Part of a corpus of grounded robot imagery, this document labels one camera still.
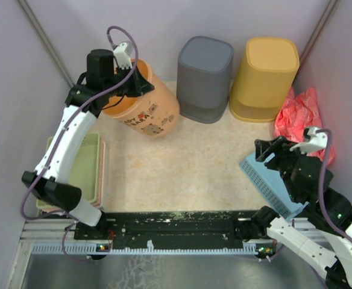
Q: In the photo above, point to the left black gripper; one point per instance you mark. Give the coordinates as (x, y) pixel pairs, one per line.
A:
(141, 86)

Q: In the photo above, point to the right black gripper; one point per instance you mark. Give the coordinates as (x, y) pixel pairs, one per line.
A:
(262, 146)

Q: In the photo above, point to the blue plastic basket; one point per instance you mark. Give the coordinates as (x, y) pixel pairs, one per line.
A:
(270, 185)

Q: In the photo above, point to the orange capybara bucket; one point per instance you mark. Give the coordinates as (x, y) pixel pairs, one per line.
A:
(153, 114)

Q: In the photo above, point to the grey mesh bin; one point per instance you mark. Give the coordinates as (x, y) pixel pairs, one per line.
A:
(203, 78)

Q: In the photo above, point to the yellow mesh bin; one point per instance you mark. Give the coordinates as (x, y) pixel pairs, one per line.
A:
(264, 77)

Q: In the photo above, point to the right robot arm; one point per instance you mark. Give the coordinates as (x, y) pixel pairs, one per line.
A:
(307, 182)

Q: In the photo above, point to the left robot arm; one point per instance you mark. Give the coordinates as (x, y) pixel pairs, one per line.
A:
(108, 74)

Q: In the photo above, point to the red plastic bag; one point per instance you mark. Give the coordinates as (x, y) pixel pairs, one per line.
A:
(297, 113)

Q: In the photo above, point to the green plastic basket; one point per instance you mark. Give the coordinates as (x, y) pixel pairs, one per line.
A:
(85, 169)

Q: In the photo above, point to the pink plastic basket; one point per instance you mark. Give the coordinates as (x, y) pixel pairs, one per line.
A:
(101, 173)

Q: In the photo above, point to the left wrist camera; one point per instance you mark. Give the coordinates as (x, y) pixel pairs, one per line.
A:
(122, 55)

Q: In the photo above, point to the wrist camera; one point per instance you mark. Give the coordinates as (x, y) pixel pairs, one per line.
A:
(314, 140)
(122, 55)

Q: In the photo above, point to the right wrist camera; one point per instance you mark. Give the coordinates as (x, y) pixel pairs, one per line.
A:
(314, 140)

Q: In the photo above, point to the aluminium rail frame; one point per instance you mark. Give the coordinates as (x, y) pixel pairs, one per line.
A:
(47, 257)

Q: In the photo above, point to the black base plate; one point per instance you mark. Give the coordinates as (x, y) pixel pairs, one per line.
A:
(180, 229)

